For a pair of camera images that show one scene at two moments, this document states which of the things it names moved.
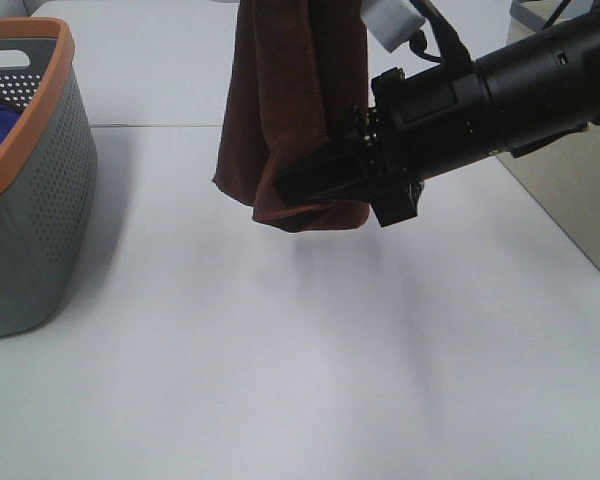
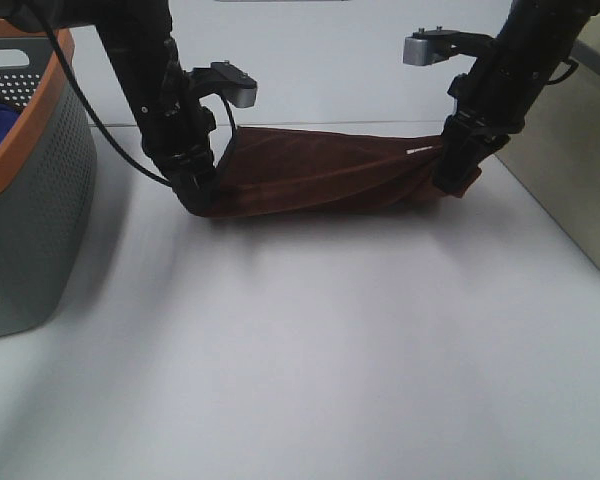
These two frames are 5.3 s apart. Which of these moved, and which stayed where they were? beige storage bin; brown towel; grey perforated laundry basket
Moved: brown towel
Stayed: grey perforated laundry basket; beige storage bin
